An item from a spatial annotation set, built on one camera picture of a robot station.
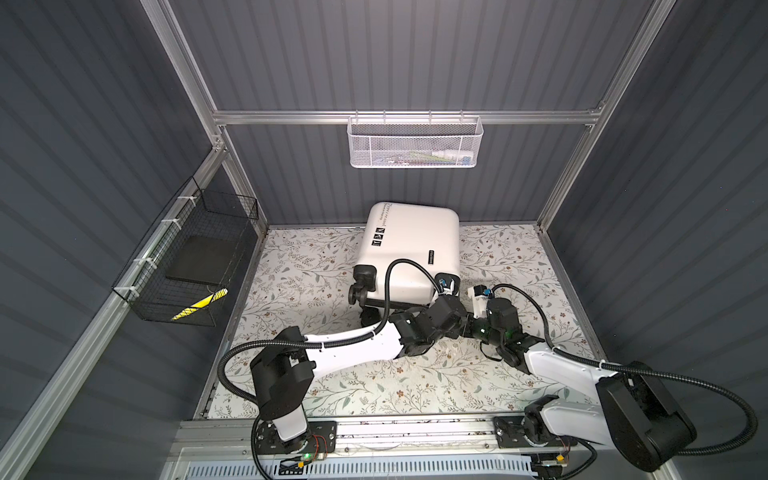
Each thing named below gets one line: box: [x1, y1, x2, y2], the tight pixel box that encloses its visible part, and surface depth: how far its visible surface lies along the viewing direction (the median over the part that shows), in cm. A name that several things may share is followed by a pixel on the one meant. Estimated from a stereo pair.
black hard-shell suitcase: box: [348, 202, 461, 327], surface depth 89 cm
